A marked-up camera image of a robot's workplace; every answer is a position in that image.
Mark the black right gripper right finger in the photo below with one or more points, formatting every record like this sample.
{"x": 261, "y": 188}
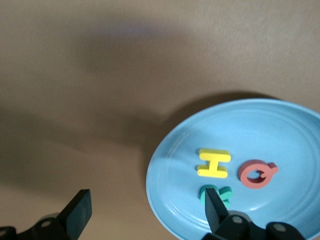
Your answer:
{"x": 235, "y": 227}

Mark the teal foam letter R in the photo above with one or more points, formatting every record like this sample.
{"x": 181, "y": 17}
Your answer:
{"x": 226, "y": 192}

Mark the blue plate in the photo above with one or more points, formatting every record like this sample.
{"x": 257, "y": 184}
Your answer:
{"x": 250, "y": 130}

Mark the red foam letter Q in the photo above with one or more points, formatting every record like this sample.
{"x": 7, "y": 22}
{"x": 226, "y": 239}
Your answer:
{"x": 243, "y": 175}

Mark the yellow foam letter H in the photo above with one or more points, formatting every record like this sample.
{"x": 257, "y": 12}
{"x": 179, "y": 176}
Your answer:
{"x": 213, "y": 163}

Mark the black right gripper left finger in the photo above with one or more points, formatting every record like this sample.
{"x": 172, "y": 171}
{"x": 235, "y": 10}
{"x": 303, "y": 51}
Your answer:
{"x": 70, "y": 220}

